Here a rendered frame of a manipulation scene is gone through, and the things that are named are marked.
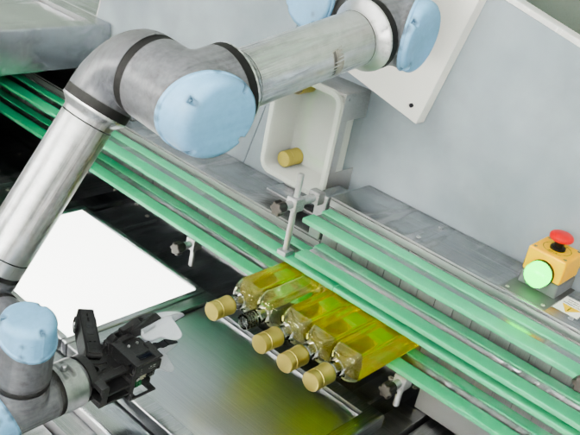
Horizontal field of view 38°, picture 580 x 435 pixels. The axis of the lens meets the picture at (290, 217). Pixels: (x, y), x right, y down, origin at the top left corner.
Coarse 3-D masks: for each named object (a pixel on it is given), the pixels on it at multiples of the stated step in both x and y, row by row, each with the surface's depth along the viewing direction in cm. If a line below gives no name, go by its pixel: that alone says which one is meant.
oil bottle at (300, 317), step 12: (312, 300) 149; (324, 300) 150; (336, 300) 151; (288, 312) 144; (300, 312) 145; (312, 312) 146; (324, 312) 146; (336, 312) 148; (288, 324) 143; (300, 324) 143; (312, 324) 144; (300, 336) 143
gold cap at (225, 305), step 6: (216, 300) 146; (222, 300) 146; (228, 300) 147; (234, 300) 147; (210, 306) 145; (216, 306) 145; (222, 306) 145; (228, 306) 146; (234, 306) 147; (210, 312) 146; (216, 312) 145; (222, 312) 145; (228, 312) 147; (234, 312) 148; (210, 318) 146; (216, 318) 145
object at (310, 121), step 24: (288, 96) 171; (312, 96) 171; (336, 96) 158; (288, 120) 174; (312, 120) 172; (336, 120) 159; (264, 144) 173; (288, 144) 177; (312, 144) 174; (264, 168) 175; (288, 168) 175; (312, 168) 175
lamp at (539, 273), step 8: (528, 264) 138; (536, 264) 137; (544, 264) 137; (528, 272) 138; (536, 272) 137; (544, 272) 136; (552, 272) 137; (528, 280) 138; (536, 280) 137; (544, 280) 136
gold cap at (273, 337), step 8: (272, 328) 141; (256, 336) 139; (264, 336) 139; (272, 336) 139; (280, 336) 140; (256, 344) 139; (264, 344) 138; (272, 344) 139; (280, 344) 141; (264, 352) 139
